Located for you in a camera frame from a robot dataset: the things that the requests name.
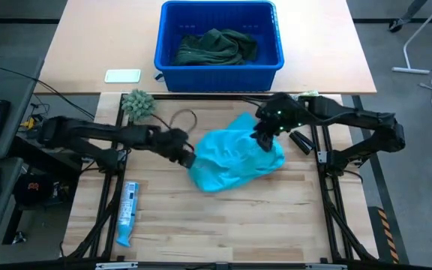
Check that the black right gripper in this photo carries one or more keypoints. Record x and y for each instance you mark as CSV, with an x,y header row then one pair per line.
x,y
281,114

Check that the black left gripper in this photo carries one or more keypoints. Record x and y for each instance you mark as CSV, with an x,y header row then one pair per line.
x,y
169,142

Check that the turquoise shirt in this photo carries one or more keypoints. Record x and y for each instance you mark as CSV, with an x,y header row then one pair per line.
x,y
231,161

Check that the dark green buttoned knit shirt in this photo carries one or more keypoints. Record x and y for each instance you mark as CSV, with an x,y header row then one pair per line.
x,y
216,43

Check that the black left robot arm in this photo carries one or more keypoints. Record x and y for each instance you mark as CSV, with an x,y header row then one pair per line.
x,y
88,131

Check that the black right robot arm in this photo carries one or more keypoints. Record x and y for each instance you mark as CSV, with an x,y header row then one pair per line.
x,y
351,114

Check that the black stapler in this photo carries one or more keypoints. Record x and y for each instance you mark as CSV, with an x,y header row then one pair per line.
x,y
302,142

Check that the green succulent plant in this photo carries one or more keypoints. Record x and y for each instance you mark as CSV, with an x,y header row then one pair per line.
x,y
138,105

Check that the blue plastic bin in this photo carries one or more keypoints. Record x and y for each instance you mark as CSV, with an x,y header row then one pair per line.
x,y
219,80

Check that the blue toothpaste tube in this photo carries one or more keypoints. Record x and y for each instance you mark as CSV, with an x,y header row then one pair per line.
x,y
128,210

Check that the white phone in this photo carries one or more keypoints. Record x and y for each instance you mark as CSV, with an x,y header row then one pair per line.
x,y
122,76

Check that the black yellow-striped floor plate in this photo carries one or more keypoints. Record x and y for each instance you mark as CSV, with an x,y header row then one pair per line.
x,y
384,225

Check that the black cap red logo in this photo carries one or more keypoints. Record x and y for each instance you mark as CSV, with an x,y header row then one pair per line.
x,y
32,189

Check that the white floor stand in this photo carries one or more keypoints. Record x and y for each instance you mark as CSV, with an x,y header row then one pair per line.
x,y
411,70

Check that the small electronics board yellow plug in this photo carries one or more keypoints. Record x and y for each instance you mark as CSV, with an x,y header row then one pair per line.
x,y
30,123

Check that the black chair base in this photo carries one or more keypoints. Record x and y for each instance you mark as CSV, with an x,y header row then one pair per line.
x,y
398,25

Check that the black aluminium table frame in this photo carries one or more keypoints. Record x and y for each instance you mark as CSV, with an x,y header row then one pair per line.
x,y
208,96

